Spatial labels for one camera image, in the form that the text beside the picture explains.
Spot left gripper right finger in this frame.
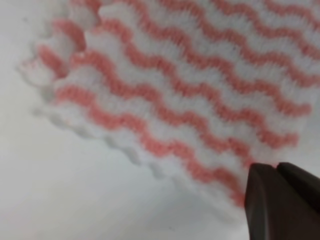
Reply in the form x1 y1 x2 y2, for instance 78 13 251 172
276 162 320 213

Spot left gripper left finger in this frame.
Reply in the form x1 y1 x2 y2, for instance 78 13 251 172
244 163 320 240

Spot pink white wavy-striped towel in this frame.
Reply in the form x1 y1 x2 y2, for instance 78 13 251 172
19 0 320 207

